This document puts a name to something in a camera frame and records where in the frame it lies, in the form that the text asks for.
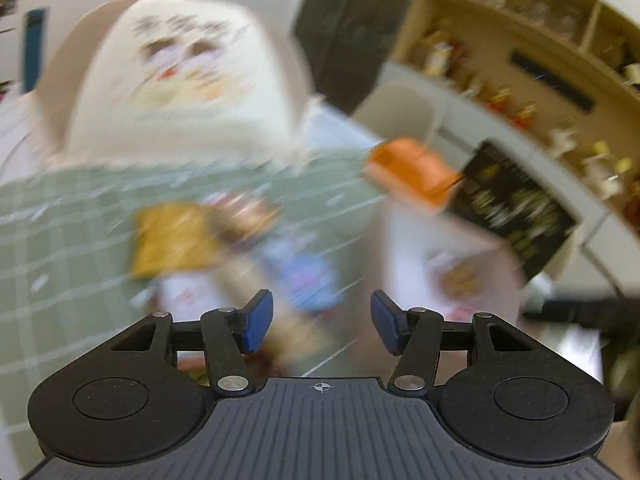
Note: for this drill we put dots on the red snack packet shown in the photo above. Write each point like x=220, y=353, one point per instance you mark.
x=245, y=220

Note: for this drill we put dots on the blue rectangular object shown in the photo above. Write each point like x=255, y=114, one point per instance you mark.
x=35, y=50

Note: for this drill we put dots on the yellow snack packet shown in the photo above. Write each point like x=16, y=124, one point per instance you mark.
x=172, y=240

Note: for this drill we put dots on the cream printed pillow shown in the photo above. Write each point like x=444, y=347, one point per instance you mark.
x=190, y=75

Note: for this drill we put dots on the black wall panel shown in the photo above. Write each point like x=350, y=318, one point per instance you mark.
x=350, y=20

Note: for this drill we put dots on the black box with gold print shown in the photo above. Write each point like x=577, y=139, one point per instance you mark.
x=515, y=205

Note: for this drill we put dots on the black bar on shelf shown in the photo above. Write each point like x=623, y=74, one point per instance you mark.
x=552, y=80

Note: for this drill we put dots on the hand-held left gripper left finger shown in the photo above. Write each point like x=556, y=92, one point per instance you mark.
x=257, y=317

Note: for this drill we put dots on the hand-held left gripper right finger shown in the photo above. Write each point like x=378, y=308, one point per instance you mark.
x=385, y=317

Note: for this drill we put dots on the green checked tablecloth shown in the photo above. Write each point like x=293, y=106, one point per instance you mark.
x=75, y=220

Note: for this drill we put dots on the blue purple snack packet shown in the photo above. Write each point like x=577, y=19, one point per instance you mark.
x=302, y=272

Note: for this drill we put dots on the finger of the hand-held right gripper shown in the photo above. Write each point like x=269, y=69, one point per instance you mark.
x=585, y=312

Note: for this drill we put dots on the orange snack packet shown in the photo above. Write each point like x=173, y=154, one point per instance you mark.
x=410, y=167

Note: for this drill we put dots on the white cabinet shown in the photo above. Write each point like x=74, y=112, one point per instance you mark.
x=500, y=125

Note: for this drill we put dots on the pink cardboard box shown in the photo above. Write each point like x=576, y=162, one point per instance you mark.
x=425, y=240

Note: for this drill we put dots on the beige chair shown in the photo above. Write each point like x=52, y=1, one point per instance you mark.
x=50, y=85

